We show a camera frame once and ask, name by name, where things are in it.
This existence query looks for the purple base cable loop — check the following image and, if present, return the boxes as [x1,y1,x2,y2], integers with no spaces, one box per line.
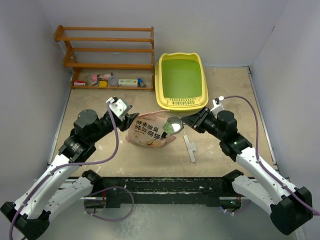
[83,185,136,222]

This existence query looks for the green litter granules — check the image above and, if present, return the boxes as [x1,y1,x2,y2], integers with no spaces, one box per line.
[163,121,173,135]

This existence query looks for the white rectangular box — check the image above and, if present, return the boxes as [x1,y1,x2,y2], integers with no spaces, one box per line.
[118,79,139,88]

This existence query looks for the grey metal litter scoop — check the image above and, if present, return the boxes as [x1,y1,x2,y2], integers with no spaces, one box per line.
[166,116,184,135]

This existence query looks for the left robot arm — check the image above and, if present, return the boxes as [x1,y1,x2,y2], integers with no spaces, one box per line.
[0,104,138,240]

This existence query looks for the pink cat litter bag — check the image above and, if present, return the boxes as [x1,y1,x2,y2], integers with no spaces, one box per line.
[125,110,176,148]

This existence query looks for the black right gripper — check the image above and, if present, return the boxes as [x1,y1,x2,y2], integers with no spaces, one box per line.
[181,106,225,141]

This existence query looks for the red white small box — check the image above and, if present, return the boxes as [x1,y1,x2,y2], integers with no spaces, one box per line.
[73,80,87,87]

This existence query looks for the yellow green litter box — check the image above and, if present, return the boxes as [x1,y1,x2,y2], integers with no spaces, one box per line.
[154,52,209,112]

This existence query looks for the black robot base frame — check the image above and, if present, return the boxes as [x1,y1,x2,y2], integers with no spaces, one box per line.
[82,170,247,211]

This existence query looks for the clear plastic cup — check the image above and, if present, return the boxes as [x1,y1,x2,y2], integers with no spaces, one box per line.
[108,75,119,87]

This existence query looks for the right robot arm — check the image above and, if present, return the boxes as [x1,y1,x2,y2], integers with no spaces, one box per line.
[182,107,314,235]

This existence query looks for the pink small package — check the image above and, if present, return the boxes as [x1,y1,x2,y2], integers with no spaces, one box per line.
[91,74,99,85]

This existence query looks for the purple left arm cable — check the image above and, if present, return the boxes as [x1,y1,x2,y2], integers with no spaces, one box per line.
[9,103,120,240]

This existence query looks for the blue grey bottle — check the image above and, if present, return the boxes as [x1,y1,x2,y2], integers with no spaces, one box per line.
[137,78,146,88]

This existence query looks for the white bag sealing clip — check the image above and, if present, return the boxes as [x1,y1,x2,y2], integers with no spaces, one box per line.
[183,135,197,163]

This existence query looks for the yellow sponge block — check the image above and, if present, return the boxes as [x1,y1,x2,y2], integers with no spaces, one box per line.
[99,80,108,88]

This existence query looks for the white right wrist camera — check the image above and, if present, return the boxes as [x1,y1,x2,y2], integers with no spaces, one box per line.
[210,96,225,117]

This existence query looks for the wooden shelf rack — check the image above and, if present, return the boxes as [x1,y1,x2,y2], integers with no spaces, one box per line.
[53,25,155,91]

